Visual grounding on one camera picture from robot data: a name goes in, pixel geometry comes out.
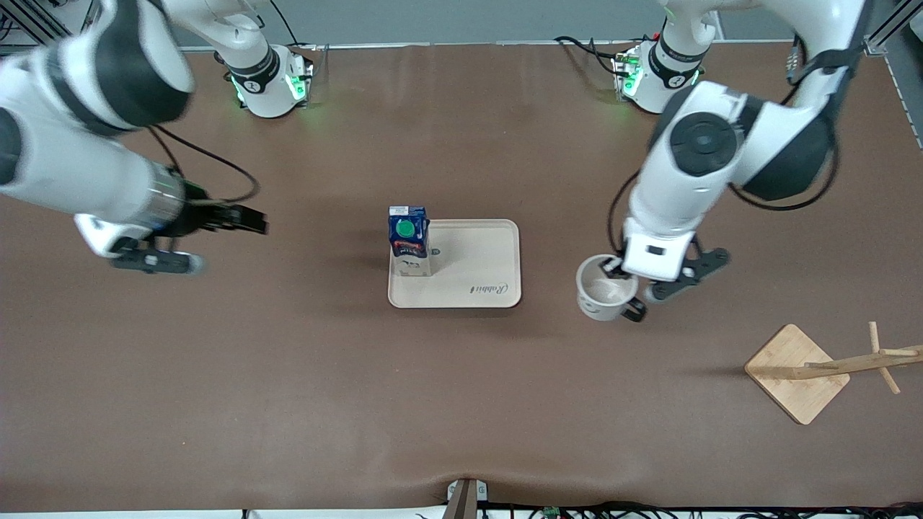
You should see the white mug black handle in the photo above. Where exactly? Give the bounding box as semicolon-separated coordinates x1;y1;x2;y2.
575;254;648;323

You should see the blue milk carton green cap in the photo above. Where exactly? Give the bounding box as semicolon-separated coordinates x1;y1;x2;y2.
388;205;432;278

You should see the wooden cup rack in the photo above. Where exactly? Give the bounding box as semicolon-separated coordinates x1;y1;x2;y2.
744;321;923;426

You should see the brown table cover cloth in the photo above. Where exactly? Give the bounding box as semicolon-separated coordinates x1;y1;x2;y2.
0;42;923;514

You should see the beige plastic tray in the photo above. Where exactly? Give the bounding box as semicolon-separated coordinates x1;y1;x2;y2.
388;218;522;309

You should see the metal table edge clamp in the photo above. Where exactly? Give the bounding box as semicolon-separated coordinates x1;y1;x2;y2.
446;478;489;519

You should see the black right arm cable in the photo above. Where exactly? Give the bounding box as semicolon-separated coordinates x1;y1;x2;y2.
148;124;260;206

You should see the black base power cable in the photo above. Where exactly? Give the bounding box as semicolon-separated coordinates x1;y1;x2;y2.
554;36;621;76
270;0;304;51

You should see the black aluminium frame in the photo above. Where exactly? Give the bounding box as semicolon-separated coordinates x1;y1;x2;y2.
0;0;102;48
862;0;923;58

